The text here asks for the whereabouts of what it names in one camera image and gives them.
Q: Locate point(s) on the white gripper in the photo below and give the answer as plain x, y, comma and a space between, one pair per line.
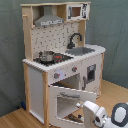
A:
94, 116

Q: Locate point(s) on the white oven door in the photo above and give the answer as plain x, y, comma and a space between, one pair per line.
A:
64, 101

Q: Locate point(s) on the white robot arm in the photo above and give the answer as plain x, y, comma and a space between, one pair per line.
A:
118, 118

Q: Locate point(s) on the wooden toy kitchen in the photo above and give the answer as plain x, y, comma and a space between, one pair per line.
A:
39, 78

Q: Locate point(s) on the blue object behind kitchen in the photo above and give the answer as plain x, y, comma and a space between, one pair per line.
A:
23, 105

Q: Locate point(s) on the right stove knob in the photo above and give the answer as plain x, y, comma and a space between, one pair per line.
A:
74, 69

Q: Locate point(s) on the stove knob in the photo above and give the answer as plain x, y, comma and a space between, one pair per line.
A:
56, 75
74, 69

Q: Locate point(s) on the left stove knob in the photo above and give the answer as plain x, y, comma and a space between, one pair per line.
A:
56, 75

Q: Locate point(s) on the grey toy sink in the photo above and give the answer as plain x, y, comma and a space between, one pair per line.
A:
79, 51

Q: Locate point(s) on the black toy stovetop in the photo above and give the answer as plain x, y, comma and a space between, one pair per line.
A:
58, 58

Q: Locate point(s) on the black toy faucet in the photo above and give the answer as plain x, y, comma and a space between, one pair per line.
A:
73, 40

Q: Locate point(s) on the silver toy pot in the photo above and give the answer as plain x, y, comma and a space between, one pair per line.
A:
46, 56

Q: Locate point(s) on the toy microwave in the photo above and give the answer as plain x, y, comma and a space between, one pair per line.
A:
77, 11

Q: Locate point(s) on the grey range hood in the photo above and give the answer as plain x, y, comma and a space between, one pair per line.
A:
48, 18

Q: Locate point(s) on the dishwasher door with handle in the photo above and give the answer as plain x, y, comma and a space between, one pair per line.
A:
90, 74

